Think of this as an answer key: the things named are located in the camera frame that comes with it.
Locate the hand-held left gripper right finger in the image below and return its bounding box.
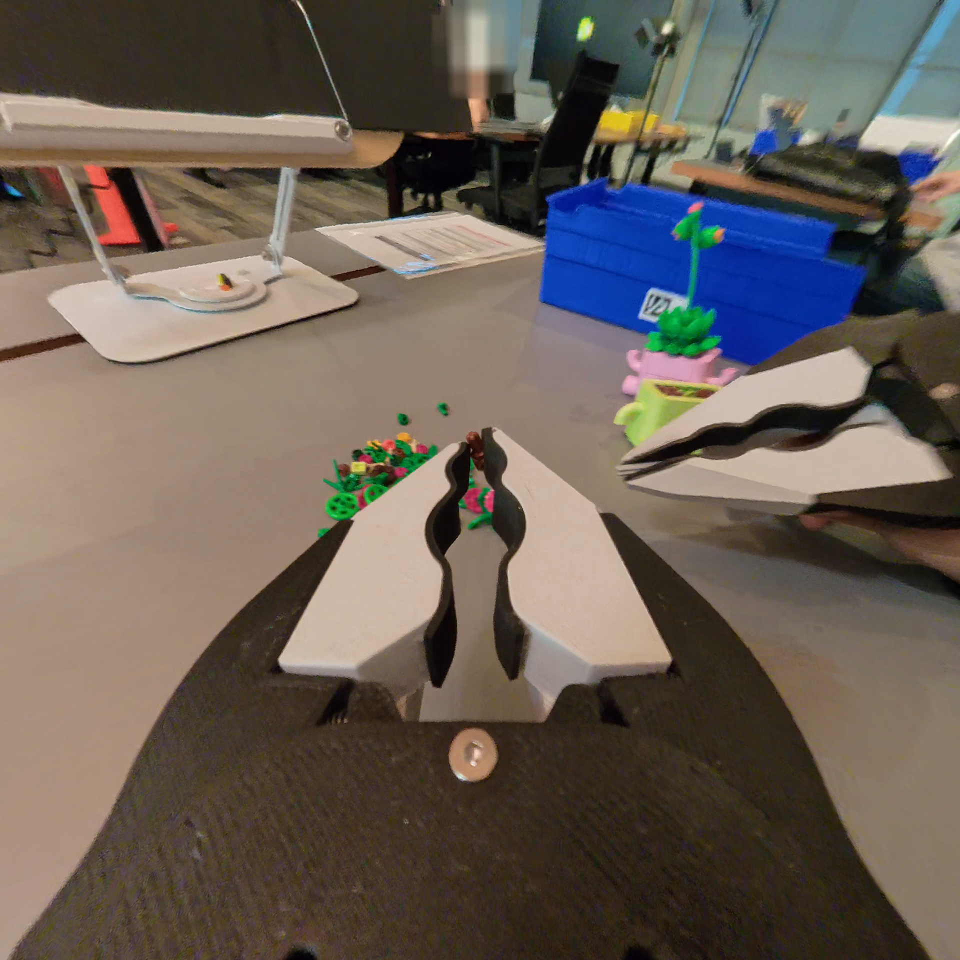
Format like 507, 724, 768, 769
481, 427, 673, 723

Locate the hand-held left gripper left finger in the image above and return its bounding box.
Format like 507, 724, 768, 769
279, 441, 471, 723

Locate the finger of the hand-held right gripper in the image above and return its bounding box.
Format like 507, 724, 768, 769
616, 403, 952, 517
618, 346, 876, 470

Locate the pile of toy brick pieces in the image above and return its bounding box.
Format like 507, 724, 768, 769
318, 431, 498, 540

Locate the person's right hand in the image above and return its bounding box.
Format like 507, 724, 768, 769
798, 511, 960, 583

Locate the pink toy brick flowerpot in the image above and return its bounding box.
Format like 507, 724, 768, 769
621, 201, 742, 399

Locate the lime toy brick flowerpot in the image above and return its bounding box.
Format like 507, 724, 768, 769
613, 377, 723, 449

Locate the black bag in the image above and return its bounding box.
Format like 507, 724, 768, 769
750, 141, 915, 226

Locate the wooden desk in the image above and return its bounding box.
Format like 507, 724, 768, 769
671, 157, 946, 234

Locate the blue plastic bin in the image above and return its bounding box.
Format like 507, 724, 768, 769
540, 178, 869, 369

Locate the yellow plastic bin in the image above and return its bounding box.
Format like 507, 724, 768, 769
596, 111, 663, 141

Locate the white metal stand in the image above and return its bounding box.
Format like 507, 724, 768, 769
0, 0, 360, 366

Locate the black office chair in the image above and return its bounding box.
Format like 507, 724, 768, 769
457, 51, 622, 237

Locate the laminated paper sheet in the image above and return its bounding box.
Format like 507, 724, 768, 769
315, 212, 546, 280

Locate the light tripod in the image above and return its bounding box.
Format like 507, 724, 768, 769
621, 16, 682, 189

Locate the black monitor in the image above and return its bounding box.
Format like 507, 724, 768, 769
528, 0, 676, 87

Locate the black display board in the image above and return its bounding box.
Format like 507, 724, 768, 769
0, 0, 490, 172

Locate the red metal frame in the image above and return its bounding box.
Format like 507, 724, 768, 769
37, 165, 179, 249

